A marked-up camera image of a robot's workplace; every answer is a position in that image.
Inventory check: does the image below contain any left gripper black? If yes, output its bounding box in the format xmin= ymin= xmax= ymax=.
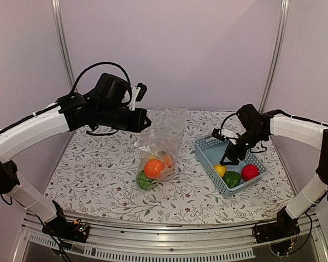
xmin=96 ymin=104 xmax=152 ymax=133

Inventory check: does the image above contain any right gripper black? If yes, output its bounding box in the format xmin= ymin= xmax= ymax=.
xmin=220 ymin=128 xmax=267 ymax=165

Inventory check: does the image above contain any yellow toy pear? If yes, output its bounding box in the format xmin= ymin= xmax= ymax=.
xmin=214 ymin=164 xmax=227 ymax=178

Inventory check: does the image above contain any green toy pepper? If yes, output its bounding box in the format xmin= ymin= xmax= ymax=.
xmin=222 ymin=171 xmax=241 ymax=188

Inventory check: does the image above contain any clear zip top bag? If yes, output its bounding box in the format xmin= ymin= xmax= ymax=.
xmin=135 ymin=106 xmax=187 ymax=185

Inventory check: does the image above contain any green orange toy mango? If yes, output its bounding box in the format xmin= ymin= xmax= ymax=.
xmin=163 ymin=154 xmax=173 ymax=170

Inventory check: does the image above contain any orange toy fruit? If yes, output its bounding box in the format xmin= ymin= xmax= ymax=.
xmin=143 ymin=158 xmax=166 ymax=180

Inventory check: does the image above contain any green toy watermelon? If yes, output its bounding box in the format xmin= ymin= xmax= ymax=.
xmin=136 ymin=170 xmax=158 ymax=190

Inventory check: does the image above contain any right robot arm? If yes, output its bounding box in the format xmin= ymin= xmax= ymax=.
xmin=219 ymin=104 xmax=328 ymax=238

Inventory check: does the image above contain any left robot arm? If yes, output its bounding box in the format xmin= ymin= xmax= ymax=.
xmin=0 ymin=73 xmax=151 ymax=237

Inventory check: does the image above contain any light blue plastic basket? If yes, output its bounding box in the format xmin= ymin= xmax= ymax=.
xmin=194 ymin=135 xmax=268 ymax=198

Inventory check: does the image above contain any red toy apple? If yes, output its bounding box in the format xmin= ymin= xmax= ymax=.
xmin=241 ymin=164 xmax=260 ymax=181

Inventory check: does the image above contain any floral tablecloth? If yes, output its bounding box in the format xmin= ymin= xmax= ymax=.
xmin=45 ymin=111 xmax=294 ymax=224

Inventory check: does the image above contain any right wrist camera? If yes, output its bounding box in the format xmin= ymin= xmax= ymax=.
xmin=212 ymin=128 xmax=226 ymax=141

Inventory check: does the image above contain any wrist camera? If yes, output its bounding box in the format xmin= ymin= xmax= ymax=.
xmin=212 ymin=128 xmax=226 ymax=141
xmin=128 ymin=83 xmax=147 ymax=111

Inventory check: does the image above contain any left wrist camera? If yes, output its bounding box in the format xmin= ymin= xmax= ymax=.
xmin=128 ymin=83 xmax=147 ymax=111

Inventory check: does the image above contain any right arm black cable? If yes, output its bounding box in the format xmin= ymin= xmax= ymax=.
xmin=220 ymin=111 xmax=268 ymax=152

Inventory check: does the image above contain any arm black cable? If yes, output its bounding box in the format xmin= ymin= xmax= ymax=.
xmin=220 ymin=111 xmax=268 ymax=152
xmin=71 ymin=62 xmax=132 ymax=96

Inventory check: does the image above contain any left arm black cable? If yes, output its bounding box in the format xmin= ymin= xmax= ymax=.
xmin=71 ymin=62 xmax=132 ymax=96

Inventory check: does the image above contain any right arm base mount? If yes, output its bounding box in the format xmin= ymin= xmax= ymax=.
xmin=252 ymin=209 xmax=300 ymax=257

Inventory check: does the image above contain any front aluminium rail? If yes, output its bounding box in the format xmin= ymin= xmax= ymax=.
xmin=13 ymin=210 xmax=328 ymax=262

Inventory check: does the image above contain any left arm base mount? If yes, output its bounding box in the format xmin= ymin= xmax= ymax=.
xmin=42 ymin=200 xmax=90 ymax=243

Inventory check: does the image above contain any left aluminium frame post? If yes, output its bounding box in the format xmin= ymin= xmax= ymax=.
xmin=51 ymin=0 xmax=74 ymax=88

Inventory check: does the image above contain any aluminium frame post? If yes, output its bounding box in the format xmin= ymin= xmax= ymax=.
xmin=258 ymin=0 xmax=290 ymax=112
xmin=51 ymin=0 xmax=74 ymax=88

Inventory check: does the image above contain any right aluminium frame post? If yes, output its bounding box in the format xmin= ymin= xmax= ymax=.
xmin=258 ymin=0 xmax=290 ymax=112

